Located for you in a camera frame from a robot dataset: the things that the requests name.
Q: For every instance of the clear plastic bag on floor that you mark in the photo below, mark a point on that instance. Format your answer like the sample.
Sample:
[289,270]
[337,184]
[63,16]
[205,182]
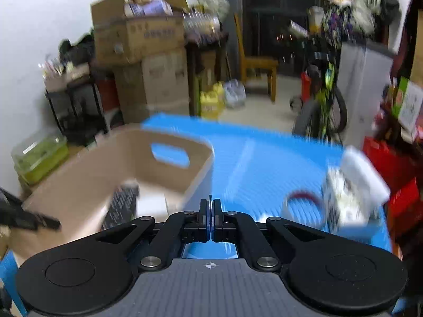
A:
[234,94]

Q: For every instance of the blue silicone mat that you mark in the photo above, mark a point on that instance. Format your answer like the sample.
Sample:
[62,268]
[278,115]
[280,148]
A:
[257,165]

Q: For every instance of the small box of bottles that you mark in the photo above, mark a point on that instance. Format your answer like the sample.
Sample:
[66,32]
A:
[66,77]

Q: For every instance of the purple plastic pack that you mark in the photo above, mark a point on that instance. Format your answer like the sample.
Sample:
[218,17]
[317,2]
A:
[148,8]

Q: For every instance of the white square charger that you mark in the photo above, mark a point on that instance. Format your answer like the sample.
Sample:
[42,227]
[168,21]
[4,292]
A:
[150,205]

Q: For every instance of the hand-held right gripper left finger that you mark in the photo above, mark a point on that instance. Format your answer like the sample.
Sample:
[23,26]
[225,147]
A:
[193,228]

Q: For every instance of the beige plastic basket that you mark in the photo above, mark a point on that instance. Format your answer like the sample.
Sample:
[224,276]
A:
[82,171]

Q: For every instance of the black metal cart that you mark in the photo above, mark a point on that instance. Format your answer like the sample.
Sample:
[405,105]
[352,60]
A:
[76,105]

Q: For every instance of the wooden chair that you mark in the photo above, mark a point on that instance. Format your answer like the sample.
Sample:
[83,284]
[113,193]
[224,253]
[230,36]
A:
[257,62]

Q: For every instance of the green container with clear lid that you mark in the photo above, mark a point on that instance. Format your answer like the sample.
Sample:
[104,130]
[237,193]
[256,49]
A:
[39,161]

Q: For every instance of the printed tissue box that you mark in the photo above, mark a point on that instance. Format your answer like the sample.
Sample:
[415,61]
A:
[343,201]

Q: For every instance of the yellow plastic bottle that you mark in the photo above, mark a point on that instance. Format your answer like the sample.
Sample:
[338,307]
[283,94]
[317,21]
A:
[211,104]

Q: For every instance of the black and green bicycle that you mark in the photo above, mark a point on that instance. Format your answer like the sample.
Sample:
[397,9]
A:
[325,105]

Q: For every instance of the green and white carton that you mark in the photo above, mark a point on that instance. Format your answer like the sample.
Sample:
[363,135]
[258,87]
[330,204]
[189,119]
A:
[411,105]

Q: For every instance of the red paper bags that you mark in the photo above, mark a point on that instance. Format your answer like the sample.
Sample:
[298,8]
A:
[396,171]

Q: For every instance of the pack of water bottles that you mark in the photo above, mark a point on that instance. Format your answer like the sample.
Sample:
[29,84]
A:
[201,23]

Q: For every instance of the white and red tape roll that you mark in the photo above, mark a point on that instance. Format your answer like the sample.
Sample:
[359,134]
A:
[299,194]

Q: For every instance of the open printed cardboard box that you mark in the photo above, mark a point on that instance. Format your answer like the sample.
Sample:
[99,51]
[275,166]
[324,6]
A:
[142,39]

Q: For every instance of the dark wooden side table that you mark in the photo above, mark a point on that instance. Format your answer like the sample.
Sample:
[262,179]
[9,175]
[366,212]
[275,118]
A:
[205,39]

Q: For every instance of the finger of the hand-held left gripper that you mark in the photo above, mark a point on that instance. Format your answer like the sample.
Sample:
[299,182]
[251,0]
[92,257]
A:
[39,221]

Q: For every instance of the black remote control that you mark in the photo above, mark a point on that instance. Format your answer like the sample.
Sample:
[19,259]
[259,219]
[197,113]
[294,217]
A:
[120,205]

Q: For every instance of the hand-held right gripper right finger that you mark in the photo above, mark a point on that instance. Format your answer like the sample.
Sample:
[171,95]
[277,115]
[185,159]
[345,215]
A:
[228,228]

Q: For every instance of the pile of clothes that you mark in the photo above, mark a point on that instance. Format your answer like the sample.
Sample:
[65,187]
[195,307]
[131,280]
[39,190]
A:
[347,19]

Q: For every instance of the large plain cardboard box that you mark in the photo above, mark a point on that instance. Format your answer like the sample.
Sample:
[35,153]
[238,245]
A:
[162,79]

